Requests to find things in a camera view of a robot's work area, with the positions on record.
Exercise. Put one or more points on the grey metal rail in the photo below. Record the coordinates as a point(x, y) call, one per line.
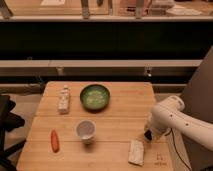
point(97, 63)

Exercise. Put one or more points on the white cup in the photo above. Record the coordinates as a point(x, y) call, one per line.
point(85, 130)

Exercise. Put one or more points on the green bowl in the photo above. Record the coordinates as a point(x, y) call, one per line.
point(95, 97)

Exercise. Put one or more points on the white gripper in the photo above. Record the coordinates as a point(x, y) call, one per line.
point(153, 129)

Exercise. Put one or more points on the white rectangular sponge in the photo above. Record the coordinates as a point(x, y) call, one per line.
point(136, 152)

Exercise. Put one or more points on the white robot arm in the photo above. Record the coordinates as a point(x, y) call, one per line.
point(168, 113)

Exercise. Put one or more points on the orange carrot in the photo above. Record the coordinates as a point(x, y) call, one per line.
point(54, 141)

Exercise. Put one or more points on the black chair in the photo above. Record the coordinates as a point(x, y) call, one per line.
point(8, 122)

